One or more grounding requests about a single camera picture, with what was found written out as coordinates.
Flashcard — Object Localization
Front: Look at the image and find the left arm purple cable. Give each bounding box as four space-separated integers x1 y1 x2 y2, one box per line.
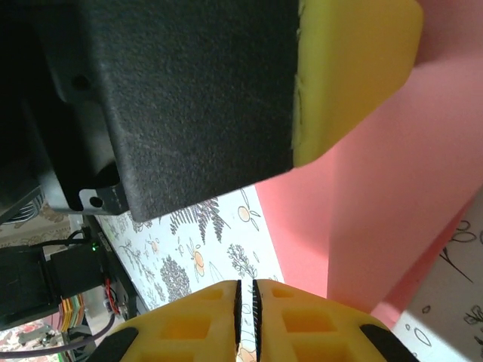
0 312 116 357

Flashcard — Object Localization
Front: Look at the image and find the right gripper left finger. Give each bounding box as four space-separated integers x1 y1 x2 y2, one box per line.
88 280 243 362

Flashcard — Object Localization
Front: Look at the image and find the pink cloth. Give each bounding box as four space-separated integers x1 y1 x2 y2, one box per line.
254 0 483 331

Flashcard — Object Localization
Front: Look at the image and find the stack of coloured paper sheets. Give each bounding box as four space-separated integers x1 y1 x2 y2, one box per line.
58 293 86 335

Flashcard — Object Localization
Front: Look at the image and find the floral table cover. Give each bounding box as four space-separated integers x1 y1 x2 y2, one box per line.
90 188 483 362

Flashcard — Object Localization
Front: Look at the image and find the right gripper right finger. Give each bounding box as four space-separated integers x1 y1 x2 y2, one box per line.
251 278 418 362

